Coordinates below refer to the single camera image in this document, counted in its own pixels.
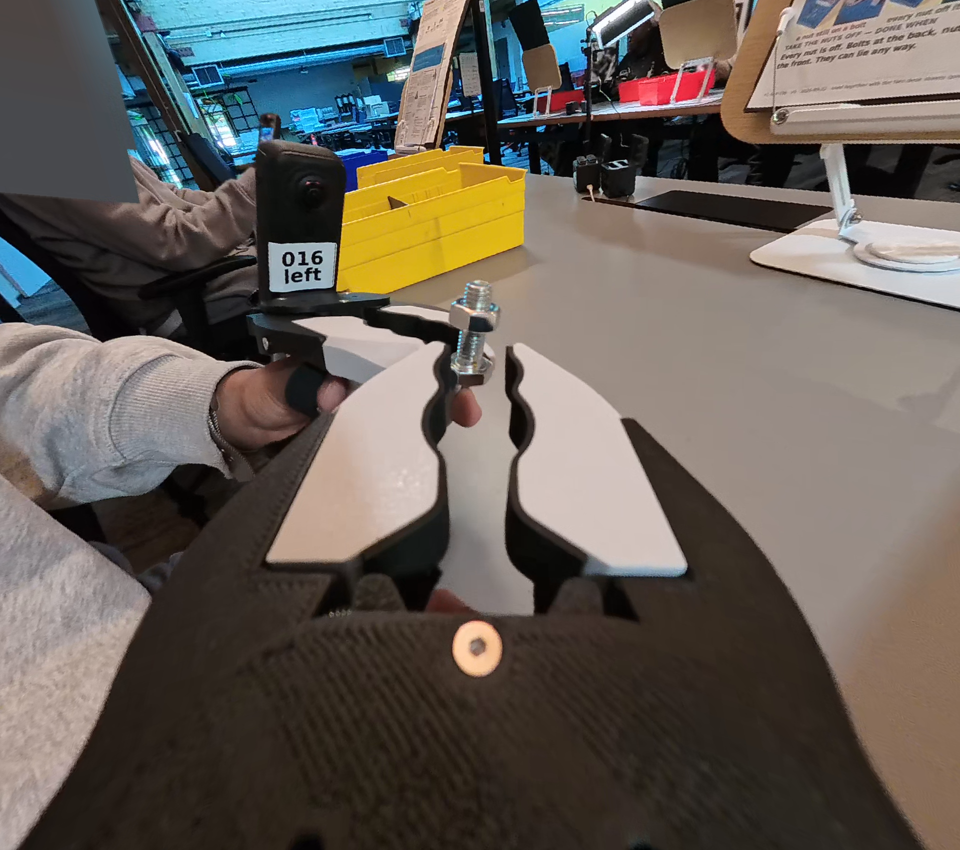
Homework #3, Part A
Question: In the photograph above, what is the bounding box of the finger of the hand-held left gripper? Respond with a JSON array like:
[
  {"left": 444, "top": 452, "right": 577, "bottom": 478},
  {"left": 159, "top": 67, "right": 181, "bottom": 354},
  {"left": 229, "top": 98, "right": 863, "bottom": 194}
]
[
  {"left": 363, "top": 300, "right": 460, "bottom": 346},
  {"left": 298, "top": 319, "right": 444, "bottom": 392}
]

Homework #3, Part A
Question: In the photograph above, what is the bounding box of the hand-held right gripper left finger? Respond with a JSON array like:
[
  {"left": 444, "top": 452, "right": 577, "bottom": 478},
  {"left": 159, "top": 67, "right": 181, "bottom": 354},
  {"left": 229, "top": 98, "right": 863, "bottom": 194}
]
[{"left": 264, "top": 342, "right": 459, "bottom": 580}]

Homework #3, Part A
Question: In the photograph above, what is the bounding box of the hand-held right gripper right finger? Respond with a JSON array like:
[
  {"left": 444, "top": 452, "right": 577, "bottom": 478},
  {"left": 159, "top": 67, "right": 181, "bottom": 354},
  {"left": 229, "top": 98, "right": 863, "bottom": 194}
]
[{"left": 504, "top": 344, "right": 690, "bottom": 581}]

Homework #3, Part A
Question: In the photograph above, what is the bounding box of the silver hex bolt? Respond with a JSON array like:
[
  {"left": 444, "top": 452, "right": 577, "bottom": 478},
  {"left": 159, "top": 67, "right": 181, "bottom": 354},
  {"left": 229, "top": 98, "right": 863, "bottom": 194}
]
[{"left": 448, "top": 280, "right": 500, "bottom": 386}]

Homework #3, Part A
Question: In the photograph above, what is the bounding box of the yellow divided plastic bin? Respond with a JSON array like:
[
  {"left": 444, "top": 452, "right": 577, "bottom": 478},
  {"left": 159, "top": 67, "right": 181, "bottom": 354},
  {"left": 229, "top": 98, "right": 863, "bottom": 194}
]
[{"left": 337, "top": 162, "right": 528, "bottom": 295}]

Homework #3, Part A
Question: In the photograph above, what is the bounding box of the person's left forearm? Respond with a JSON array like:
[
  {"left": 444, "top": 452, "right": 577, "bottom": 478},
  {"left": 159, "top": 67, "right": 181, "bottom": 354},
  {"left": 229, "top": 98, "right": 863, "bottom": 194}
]
[{"left": 0, "top": 321, "right": 260, "bottom": 510}]

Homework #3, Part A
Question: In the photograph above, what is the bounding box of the grey desk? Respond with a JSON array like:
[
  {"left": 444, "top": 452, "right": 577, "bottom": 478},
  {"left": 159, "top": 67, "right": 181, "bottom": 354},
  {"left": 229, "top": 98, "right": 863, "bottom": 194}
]
[{"left": 337, "top": 171, "right": 960, "bottom": 850}]

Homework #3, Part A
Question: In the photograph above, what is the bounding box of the long wooden office desk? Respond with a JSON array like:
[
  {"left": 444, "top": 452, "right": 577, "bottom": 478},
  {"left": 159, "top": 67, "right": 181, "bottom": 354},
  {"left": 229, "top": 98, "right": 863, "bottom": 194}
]
[{"left": 498, "top": 96, "right": 725, "bottom": 176}]

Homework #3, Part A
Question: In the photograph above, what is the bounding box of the person's left hand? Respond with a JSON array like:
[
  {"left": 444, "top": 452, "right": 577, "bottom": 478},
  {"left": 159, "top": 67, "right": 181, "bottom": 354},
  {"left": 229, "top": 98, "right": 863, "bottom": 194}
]
[{"left": 208, "top": 361, "right": 483, "bottom": 457}]

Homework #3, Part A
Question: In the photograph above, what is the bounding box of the blue plastic bin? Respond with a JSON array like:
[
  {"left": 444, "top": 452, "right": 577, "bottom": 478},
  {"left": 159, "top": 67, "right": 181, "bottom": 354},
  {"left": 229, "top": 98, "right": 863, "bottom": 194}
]
[{"left": 337, "top": 149, "right": 390, "bottom": 180}]

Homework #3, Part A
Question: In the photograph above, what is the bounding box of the black office chair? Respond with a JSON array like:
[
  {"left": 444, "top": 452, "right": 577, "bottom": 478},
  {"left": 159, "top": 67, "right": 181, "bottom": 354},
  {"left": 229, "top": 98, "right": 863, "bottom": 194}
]
[{"left": 0, "top": 209, "right": 260, "bottom": 356}]

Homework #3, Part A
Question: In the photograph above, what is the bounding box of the cardboard instruction board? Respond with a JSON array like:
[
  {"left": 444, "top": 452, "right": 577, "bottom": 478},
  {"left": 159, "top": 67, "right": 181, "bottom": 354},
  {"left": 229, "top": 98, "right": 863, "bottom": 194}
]
[{"left": 393, "top": 0, "right": 479, "bottom": 154}]

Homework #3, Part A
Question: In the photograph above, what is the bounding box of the black steel pillar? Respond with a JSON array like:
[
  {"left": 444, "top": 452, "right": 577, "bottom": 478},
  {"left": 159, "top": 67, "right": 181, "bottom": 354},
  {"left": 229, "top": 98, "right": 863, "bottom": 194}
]
[{"left": 457, "top": 0, "right": 504, "bottom": 165}]

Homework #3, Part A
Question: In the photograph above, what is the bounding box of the rounded wooden board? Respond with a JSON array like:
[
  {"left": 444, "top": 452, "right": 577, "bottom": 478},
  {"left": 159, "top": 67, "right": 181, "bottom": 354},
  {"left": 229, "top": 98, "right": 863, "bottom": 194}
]
[
  {"left": 658, "top": 0, "right": 738, "bottom": 64},
  {"left": 522, "top": 46, "right": 564, "bottom": 92}
]

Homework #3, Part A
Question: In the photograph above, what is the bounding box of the white board stand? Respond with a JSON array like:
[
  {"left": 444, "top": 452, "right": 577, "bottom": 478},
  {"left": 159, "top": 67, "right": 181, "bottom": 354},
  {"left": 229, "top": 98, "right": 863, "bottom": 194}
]
[{"left": 750, "top": 104, "right": 960, "bottom": 311}]

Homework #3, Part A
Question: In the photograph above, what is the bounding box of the light bar lamp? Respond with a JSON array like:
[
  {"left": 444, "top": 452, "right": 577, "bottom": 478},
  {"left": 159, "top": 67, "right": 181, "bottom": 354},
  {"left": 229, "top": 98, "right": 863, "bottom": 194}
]
[{"left": 587, "top": 1, "right": 661, "bottom": 50}]

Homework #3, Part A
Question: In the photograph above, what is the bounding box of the wooden instruction board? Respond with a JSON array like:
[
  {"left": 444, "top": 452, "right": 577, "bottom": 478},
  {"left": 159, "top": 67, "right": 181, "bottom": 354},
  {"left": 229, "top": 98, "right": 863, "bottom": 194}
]
[{"left": 721, "top": 0, "right": 960, "bottom": 146}]

